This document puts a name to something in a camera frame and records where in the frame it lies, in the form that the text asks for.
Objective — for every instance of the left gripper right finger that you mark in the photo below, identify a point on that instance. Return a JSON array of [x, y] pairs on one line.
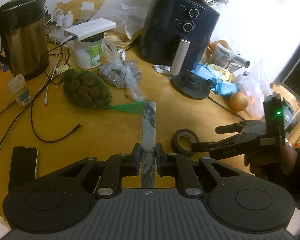
[[178, 166]]

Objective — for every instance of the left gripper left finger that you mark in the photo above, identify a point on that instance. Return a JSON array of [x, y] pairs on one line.
[[114, 169]]

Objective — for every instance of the black electrical tape roll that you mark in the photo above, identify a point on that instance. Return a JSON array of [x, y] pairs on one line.
[[182, 140]]

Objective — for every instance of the marble pattern stick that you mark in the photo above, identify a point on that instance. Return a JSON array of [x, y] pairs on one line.
[[148, 144]]

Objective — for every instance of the person right hand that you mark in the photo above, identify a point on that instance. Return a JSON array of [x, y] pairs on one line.
[[259, 163]]

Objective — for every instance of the yellow onion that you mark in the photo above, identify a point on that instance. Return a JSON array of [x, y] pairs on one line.
[[238, 102]]

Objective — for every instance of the clear shaker bottle grey lid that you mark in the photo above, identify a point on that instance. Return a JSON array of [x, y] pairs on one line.
[[287, 112]]

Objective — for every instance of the white plastic bag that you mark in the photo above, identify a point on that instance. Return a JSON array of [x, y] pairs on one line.
[[256, 89]]

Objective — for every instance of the small black knob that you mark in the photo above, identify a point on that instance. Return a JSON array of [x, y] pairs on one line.
[[210, 83]]

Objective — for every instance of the yellow wet wipes pack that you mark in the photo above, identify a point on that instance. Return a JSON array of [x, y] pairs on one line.
[[220, 72]]

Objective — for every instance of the black monitor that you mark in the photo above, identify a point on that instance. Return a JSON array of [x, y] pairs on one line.
[[289, 77]]

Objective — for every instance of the black kettle base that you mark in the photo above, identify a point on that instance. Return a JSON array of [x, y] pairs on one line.
[[191, 85]]

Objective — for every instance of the blue wet wipes pack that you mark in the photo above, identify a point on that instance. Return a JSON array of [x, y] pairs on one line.
[[205, 72]]

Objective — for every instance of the green net bag of nuts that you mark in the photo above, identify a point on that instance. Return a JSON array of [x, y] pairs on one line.
[[86, 89]]

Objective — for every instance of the foil roll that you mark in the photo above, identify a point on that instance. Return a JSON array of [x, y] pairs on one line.
[[229, 57]]

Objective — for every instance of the plastic bag of seeds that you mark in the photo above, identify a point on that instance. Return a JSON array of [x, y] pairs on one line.
[[120, 72]]

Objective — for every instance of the black smartphone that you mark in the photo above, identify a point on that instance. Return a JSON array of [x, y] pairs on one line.
[[23, 166]]

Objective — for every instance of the small white pill bottle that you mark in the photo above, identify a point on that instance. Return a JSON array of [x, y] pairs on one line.
[[19, 90]]

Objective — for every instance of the black air fryer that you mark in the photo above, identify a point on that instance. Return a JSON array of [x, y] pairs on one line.
[[176, 33]]

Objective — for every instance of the white power bank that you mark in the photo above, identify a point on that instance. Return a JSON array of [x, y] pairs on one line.
[[88, 29]]

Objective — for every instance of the clear plastic bag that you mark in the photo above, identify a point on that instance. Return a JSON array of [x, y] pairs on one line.
[[129, 15]]

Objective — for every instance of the steel electric kettle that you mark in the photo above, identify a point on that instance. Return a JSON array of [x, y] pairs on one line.
[[23, 37]]

